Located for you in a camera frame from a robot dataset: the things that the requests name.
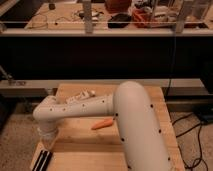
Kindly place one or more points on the orange carrot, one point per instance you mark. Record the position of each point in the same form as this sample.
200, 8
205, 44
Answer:
102, 124

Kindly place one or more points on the black bowl on shelf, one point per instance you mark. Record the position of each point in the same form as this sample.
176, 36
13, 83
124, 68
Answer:
119, 20

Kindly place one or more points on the white crumpled object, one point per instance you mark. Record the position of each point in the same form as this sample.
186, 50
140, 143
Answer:
81, 96

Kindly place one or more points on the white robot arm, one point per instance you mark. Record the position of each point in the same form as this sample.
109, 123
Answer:
139, 129

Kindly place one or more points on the red box on shelf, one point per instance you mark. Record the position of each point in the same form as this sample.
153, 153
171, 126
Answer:
142, 19

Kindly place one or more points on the grey metal post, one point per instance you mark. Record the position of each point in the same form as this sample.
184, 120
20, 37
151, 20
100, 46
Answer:
87, 8

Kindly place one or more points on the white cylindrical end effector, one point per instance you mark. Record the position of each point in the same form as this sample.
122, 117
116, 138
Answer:
47, 136

